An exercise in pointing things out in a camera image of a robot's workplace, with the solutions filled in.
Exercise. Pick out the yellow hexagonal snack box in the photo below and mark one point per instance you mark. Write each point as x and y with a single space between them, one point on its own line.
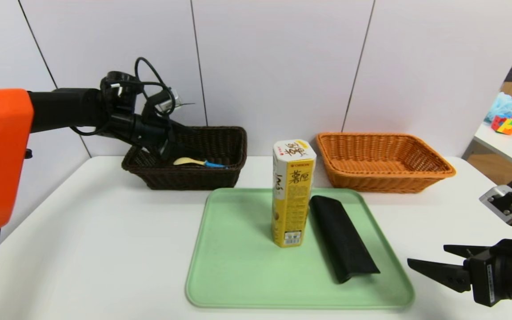
292 200

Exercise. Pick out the orange wicker basket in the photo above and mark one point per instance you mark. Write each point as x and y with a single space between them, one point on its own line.
385 171

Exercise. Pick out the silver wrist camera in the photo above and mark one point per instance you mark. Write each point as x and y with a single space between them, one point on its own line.
168 101
502 202

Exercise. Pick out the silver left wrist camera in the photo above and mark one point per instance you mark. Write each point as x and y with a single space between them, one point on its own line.
168 101

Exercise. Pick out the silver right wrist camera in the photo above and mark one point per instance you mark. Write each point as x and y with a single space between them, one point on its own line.
502 202

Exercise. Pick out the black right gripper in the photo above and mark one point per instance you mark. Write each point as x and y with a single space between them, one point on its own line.
482 276

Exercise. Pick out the light green plastic tray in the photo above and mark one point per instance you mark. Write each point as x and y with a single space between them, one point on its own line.
238 258

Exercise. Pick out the black and orange left arm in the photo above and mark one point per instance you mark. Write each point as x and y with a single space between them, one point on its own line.
2 155

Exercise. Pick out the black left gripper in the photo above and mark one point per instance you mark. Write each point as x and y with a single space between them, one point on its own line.
167 150

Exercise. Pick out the white side table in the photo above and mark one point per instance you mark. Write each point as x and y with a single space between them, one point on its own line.
500 144

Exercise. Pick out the black fabric pouch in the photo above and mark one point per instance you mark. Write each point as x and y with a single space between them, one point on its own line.
342 240

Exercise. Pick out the blue mesh bath pouf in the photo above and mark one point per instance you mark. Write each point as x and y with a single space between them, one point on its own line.
502 106

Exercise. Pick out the dark brown wicker basket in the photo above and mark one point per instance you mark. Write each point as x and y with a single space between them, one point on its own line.
211 144

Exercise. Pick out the brown wooden side panel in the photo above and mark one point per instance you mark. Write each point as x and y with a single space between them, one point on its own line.
482 171

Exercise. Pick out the colourful puzzle cube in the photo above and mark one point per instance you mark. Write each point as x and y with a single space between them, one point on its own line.
505 124

